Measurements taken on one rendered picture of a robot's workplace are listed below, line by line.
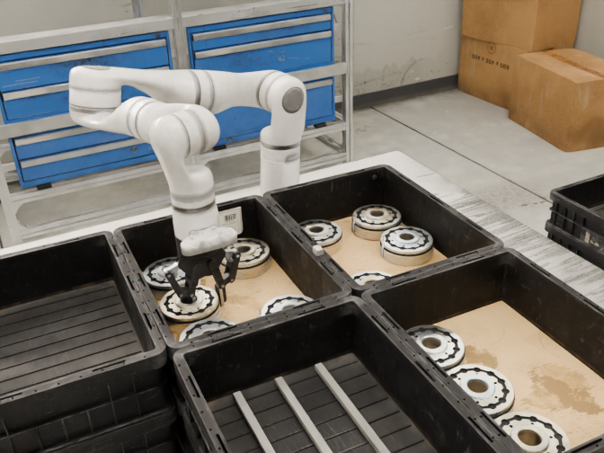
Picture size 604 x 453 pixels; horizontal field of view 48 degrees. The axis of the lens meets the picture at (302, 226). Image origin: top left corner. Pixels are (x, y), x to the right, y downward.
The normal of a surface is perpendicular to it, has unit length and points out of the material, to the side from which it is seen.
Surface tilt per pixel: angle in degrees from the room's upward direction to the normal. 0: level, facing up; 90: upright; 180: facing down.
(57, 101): 90
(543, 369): 0
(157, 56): 90
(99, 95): 83
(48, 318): 0
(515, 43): 91
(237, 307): 0
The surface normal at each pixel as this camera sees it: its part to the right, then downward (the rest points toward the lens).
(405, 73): 0.45, 0.42
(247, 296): -0.04, -0.87
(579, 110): 0.25, 0.46
